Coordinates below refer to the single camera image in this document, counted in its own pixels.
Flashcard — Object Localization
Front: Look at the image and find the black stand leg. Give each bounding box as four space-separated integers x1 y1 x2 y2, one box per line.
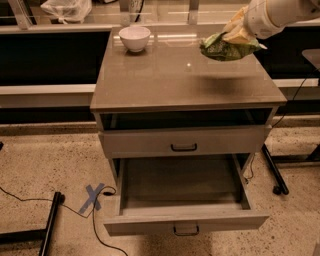
0 192 65 256
262 145 289 195

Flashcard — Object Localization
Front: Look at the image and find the white ceramic bowl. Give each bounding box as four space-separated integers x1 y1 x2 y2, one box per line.
119 26 151 52

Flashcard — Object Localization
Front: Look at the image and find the black stand leg right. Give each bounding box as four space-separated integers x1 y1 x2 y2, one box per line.
262 145 289 195

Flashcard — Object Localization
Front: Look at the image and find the grey drawer cabinet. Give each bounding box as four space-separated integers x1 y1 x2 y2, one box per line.
91 25 286 175

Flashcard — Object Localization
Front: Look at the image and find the black cable right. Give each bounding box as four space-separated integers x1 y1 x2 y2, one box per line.
271 68 320 129

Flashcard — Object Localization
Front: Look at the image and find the black stand leg left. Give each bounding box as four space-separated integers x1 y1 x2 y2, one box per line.
0 192 65 256

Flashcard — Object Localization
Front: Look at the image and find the clear plastic bag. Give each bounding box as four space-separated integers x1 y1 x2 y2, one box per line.
41 0 92 24

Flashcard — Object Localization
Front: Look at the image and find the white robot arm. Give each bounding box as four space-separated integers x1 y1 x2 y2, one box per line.
222 0 320 44

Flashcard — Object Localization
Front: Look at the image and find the blue tape cross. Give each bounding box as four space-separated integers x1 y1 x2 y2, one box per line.
79 183 104 214

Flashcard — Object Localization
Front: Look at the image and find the open grey middle drawer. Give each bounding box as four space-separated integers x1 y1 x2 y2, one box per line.
105 155 269 236

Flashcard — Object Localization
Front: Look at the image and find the closed grey top drawer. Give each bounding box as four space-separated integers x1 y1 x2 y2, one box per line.
99 125 271 159

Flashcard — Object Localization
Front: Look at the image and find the green jalapeno chip bag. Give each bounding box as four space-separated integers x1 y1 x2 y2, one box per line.
199 33 267 62

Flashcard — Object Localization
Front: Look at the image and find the black floor cable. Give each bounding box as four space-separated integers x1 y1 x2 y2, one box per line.
0 185 129 256

